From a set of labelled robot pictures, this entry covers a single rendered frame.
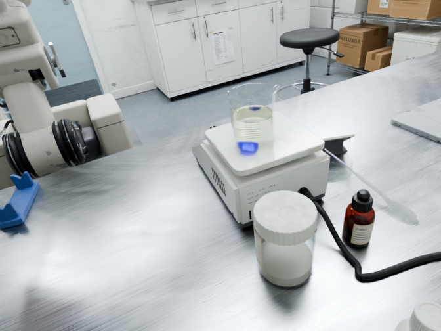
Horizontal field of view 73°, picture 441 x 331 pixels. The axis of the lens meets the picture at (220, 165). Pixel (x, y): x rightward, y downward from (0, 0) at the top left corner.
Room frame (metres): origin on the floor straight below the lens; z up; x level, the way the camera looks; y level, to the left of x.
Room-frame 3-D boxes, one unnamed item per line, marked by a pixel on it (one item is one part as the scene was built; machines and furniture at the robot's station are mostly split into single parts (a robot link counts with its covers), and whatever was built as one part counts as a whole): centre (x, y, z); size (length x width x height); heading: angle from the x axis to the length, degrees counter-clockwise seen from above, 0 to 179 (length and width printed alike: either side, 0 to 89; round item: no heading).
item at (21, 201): (0.38, 0.32, 0.77); 0.10 x 0.03 x 0.04; 10
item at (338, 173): (0.35, -0.16, 0.76); 0.06 x 0.06 x 0.02
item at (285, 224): (0.20, -0.05, 0.79); 0.06 x 0.06 x 0.08
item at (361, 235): (0.23, -0.14, 0.78); 0.03 x 0.03 x 0.07
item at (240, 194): (0.36, -0.05, 0.79); 0.22 x 0.13 x 0.08; 17
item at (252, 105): (0.31, -0.05, 0.87); 0.06 x 0.05 x 0.08; 96
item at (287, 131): (0.34, -0.06, 0.83); 0.12 x 0.12 x 0.01; 17
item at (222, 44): (2.96, -0.19, 0.40); 0.24 x 0.01 x 0.30; 111
